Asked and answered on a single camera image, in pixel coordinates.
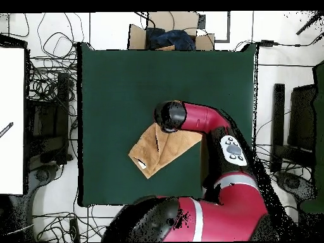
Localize tan terry towel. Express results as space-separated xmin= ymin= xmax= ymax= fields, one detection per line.
xmin=128 ymin=122 xmax=203 ymax=180

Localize dark green table cloth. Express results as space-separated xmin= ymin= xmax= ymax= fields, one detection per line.
xmin=77 ymin=42 xmax=258 ymax=207

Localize dark blue garment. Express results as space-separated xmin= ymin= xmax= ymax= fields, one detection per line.
xmin=146 ymin=28 xmax=197 ymax=51

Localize brown cardboard box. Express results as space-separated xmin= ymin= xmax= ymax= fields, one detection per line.
xmin=127 ymin=11 xmax=216 ymax=51

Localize black upright bar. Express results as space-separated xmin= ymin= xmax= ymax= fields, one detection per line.
xmin=270 ymin=83 xmax=286 ymax=173

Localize black power strip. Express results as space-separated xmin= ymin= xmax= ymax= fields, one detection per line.
xmin=69 ymin=218 xmax=81 ymax=242

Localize white board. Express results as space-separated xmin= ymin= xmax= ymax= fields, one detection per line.
xmin=0 ymin=46 xmax=25 ymax=196

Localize black marker strip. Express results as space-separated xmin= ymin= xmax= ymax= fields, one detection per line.
xmin=0 ymin=121 xmax=14 ymax=139

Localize dark green fabric panel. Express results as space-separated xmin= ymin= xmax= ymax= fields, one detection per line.
xmin=299 ymin=60 xmax=324 ymax=214

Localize black slanted rod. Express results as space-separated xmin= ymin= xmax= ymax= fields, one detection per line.
xmin=296 ymin=11 xmax=324 ymax=36

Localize grey metal frame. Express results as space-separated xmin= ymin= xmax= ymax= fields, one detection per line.
xmin=215 ymin=11 xmax=231 ymax=43

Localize black adapter cable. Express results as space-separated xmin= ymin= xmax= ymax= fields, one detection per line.
xmin=273 ymin=32 xmax=324 ymax=48

